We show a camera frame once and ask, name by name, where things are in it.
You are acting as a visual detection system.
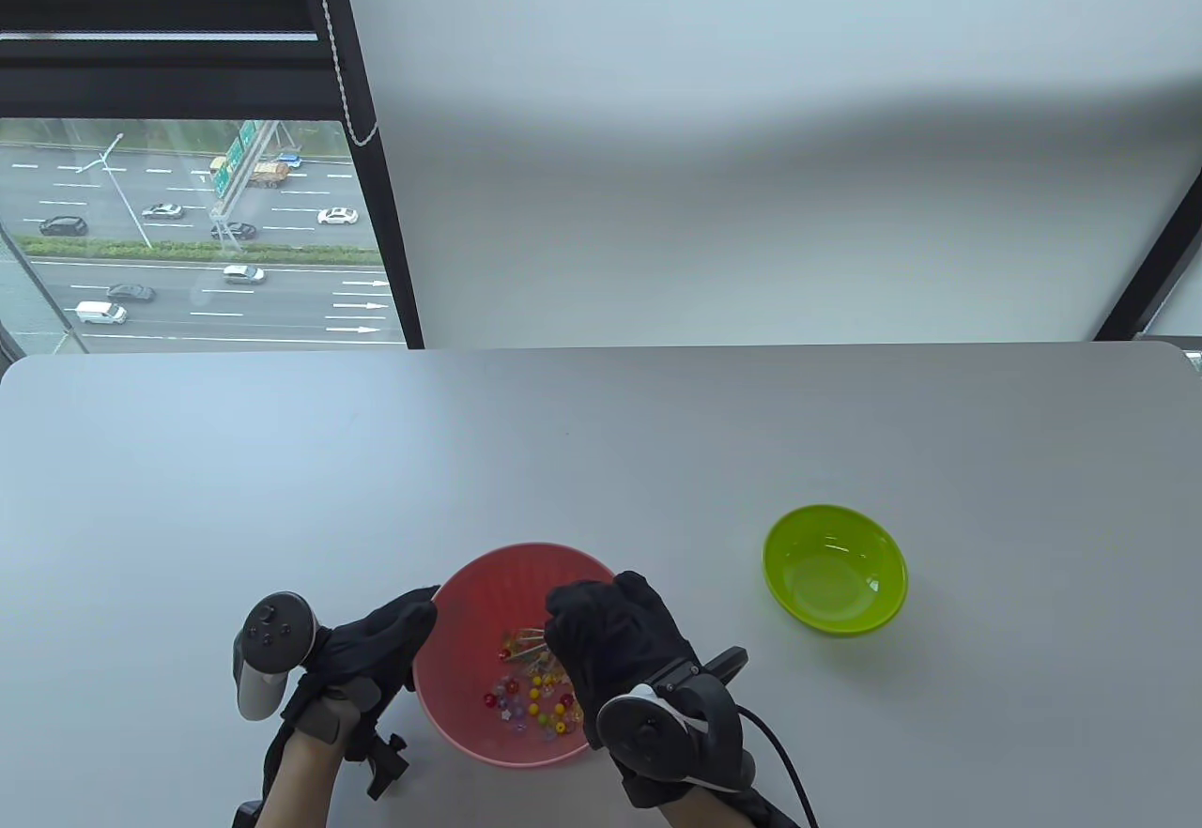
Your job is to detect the person's right hand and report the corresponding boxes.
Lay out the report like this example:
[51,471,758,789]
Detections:
[545,571,705,750]

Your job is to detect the person's left hand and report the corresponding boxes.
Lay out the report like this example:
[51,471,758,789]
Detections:
[277,586,440,746]

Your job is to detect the teal wire whisk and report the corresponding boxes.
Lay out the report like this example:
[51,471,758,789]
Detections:
[502,626,555,669]

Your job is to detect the pile of colourful plastic decorations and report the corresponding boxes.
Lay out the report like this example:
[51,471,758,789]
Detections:
[484,631,588,743]

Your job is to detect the pink plastic salad bowl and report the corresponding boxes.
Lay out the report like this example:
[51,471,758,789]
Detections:
[411,542,621,768]

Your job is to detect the green plastic bowl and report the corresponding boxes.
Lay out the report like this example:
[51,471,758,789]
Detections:
[762,504,910,636]

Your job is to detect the person's left forearm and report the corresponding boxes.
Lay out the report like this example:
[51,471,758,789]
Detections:
[254,729,331,828]

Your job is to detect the person's right forearm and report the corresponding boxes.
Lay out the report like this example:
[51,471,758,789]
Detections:
[657,795,752,828]

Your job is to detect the grey left hand controller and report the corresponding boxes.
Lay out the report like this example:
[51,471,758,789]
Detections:
[232,591,320,723]

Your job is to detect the white roller blind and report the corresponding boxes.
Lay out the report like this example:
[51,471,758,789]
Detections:
[333,0,1202,350]

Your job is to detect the green road sign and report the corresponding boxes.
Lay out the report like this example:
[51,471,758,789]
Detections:
[212,120,266,202]

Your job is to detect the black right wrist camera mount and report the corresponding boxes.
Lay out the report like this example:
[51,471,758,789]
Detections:
[653,647,749,693]

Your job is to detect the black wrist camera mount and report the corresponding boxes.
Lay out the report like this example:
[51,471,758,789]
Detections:
[653,647,749,693]
[343,732,408,801]

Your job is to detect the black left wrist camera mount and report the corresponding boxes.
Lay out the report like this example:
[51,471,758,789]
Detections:
[343,732,408,801]

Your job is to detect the black cable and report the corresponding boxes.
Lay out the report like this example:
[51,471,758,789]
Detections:
[737,704,818,828]

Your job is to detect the black window frame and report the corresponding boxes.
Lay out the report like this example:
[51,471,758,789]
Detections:
[0,0,428,355]

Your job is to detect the white bead cord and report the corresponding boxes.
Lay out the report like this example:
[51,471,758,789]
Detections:
[302,0,381,148]

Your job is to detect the black slanted window post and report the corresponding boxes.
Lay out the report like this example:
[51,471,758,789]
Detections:
[1092,199,1202,341]

